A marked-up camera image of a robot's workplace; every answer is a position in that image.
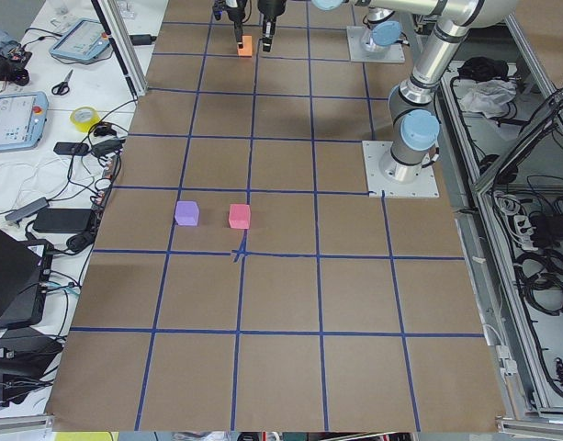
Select red foam cube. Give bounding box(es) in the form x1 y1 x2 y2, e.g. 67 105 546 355
228 204 251 230

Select lower teach pendant tablet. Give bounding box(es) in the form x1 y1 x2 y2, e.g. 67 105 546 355
0 92 49 153

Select white crumpled cloth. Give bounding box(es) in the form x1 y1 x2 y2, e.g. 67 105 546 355
459 79 517 119

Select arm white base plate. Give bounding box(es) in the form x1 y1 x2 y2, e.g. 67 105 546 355
362 141 439 198
346 26 405 64

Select grey usb hub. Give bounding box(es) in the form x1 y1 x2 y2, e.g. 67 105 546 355
5 197 49 223

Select black small device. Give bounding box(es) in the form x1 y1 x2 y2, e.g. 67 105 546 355
53 141 89 156

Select teach pendant tablet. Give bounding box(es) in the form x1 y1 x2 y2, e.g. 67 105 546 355
49 18 110 64
0 92 49 153

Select aluminium frame post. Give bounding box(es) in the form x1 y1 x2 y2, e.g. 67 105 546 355
91 0 148 100

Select upper teach pendant tablet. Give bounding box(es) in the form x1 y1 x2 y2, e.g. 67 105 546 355
49 18 110 64

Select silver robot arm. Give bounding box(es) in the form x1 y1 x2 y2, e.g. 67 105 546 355
377 1 517 184
212 1 446 52

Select black power brick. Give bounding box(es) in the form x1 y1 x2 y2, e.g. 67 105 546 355
33 208 93 233

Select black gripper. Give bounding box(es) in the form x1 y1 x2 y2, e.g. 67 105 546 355
211 0 289 53

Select yellow tape roll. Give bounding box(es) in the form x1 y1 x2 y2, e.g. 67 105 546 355
70 106 101 133

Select black laptop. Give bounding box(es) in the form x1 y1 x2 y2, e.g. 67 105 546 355
0 230 52 329

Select purple foam cube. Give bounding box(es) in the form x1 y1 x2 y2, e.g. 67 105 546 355
175 200 199 227

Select orange foam cube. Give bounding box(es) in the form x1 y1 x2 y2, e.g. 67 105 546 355
237 35 253 58

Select black handled scissors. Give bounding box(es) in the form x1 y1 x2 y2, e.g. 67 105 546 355
51 70 73 96

